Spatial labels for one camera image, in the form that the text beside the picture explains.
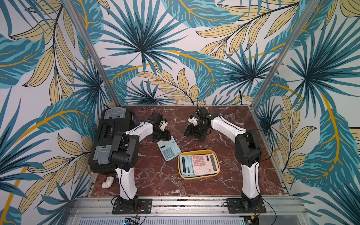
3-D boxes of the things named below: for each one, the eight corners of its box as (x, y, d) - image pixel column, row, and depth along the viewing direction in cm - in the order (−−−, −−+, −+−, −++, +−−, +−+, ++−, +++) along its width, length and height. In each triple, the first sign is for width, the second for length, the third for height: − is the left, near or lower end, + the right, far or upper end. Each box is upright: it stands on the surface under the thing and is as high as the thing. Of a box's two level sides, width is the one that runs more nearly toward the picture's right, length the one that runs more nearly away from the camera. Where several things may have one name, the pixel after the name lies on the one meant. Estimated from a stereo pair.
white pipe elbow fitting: (103, 188, 81) (101, 186, 78) (107, 178, 84) (104, 176, 82) (111, 188, 81) (109, 186, 78) (114, 178, 84) (112, 176, 82)
